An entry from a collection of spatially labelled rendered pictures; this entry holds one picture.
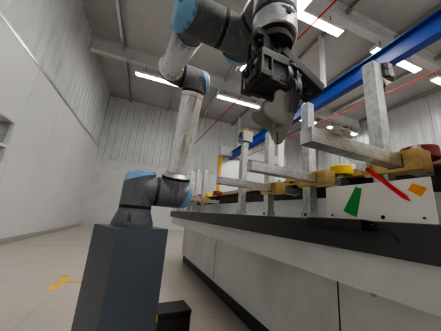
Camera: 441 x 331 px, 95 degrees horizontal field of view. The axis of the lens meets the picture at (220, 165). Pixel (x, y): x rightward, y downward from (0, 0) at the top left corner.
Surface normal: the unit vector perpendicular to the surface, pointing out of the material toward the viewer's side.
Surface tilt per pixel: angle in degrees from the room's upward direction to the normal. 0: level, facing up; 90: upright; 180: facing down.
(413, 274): 90
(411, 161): 90
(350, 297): 90
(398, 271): 90
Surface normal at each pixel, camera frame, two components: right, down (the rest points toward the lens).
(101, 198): 0.34, -0.20
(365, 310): -0.91, -0.17
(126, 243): 0.76, -0.10
